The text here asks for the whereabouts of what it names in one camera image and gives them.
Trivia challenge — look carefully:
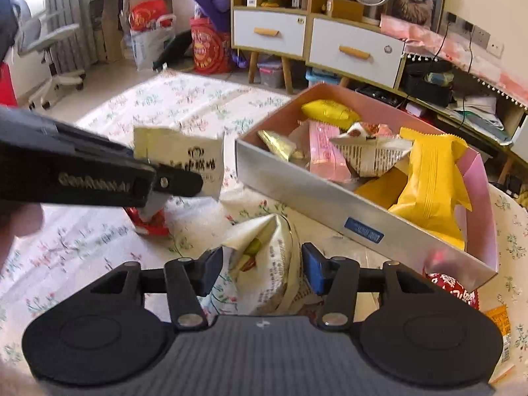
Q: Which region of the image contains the white plastic bag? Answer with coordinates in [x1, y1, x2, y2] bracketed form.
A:
[128, 0, 177, 72]

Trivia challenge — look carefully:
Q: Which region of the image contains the black cable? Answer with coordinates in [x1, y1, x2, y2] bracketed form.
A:
[437, 22, 475, 87]

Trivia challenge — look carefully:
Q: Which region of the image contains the brown cardboard box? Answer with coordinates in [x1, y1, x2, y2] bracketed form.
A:
[330, 0, 366, 21]

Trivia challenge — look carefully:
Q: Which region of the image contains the pink box with silver side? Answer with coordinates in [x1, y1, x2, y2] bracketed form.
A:
[234, 82, 500, 291]

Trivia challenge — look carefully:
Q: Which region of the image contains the yellow snack packet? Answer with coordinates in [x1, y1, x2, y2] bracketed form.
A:
[388, 127, 473, 250]
[355, 167, 409, 211]

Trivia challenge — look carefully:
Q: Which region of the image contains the grey wall socket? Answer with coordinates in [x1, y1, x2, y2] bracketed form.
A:
[472, 25, 491, 48]

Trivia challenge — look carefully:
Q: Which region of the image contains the small gold foil packet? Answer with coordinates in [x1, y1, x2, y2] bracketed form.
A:
[257, 129, 306, 161]

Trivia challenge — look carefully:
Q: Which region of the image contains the black storage box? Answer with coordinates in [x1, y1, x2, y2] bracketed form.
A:
[402, 60, 454, 108]

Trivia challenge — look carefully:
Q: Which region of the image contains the orange white-label snack packet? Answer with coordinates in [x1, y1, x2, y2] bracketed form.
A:
[482, 304, 516, 380]

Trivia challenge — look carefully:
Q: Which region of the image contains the red gift bag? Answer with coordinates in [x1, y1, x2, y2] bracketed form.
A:
[190, 16, 234, 76]

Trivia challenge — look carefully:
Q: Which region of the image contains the pink snack packet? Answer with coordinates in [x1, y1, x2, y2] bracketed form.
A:
[307, 120, 359, 182]

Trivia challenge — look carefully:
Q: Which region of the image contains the floral tablecloth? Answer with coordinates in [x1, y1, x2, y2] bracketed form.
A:
[0, 70, 528, 380]

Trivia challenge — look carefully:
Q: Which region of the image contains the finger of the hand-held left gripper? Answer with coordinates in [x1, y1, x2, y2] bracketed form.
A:
[152, 164, 204, 198]

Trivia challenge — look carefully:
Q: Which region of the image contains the red patterned snack packet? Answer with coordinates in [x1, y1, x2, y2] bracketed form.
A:
[425, 272, 481, 312]

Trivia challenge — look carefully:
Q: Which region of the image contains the wooden cabinet with white drawers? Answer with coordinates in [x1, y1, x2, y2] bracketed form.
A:
[230, 0, 450, 95]

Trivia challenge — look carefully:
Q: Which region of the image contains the white drawer unit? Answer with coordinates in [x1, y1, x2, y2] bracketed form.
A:
[509, 113, 528, 161]

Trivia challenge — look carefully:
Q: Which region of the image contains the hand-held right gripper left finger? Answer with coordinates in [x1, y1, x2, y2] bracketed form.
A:
[88, 247, 224, 331]

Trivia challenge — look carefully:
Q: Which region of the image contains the clear storage box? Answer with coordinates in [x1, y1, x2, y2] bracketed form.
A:
[256, 60, 285, 89]

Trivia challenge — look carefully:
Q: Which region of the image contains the black flat panel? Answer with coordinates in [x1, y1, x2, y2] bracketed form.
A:
[152, 31, 194, 72]

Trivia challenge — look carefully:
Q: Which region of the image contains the pink shelf cloth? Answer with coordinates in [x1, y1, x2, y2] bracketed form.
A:
[379, 14, 528, 110]

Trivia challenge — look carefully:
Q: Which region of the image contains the purple hat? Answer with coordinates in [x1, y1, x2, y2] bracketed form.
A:
[193, 0, 232, 34]

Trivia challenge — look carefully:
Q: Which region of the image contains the blue storage box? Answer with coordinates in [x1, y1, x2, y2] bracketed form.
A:
[305, 68, 343, 89]

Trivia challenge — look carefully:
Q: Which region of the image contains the grey office chair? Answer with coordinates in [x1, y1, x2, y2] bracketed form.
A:
[14, 0, 87, 110]

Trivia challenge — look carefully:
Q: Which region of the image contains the black bag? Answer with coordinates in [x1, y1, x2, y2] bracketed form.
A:
[0, 0, 20, 60]

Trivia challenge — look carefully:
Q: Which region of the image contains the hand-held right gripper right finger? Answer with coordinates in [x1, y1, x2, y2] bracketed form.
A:
[301, 243, 434, 331]

